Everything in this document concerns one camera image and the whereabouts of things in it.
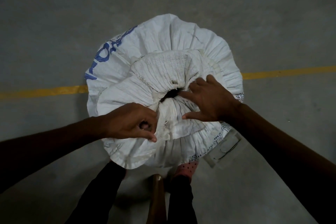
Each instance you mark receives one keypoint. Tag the brown wooden stick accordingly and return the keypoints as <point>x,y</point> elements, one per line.
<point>157,200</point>

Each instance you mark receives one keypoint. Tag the person's left forearm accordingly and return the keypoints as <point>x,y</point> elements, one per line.
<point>52,147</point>

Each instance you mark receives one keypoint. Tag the white woven sack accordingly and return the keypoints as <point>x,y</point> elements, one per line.
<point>168,48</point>

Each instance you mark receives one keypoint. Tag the pink dotted shoe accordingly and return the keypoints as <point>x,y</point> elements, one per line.
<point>187,169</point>

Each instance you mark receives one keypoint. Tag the person's right hand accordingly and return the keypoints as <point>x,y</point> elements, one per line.
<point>212,100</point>

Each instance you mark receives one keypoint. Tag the black trousers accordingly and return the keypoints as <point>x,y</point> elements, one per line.
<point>97,200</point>

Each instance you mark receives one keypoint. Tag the person's right middle finger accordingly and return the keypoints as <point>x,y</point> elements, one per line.
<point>196,84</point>

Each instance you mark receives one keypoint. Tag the person's right thumb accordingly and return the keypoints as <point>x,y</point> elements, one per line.
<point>195,116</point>

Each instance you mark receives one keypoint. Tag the person's left hand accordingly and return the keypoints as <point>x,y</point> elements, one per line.
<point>126,122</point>

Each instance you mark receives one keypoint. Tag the person's right forearm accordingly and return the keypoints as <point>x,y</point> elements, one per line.
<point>288,158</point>

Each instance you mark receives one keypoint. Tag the person's left thumb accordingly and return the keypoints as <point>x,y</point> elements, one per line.
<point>147,135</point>

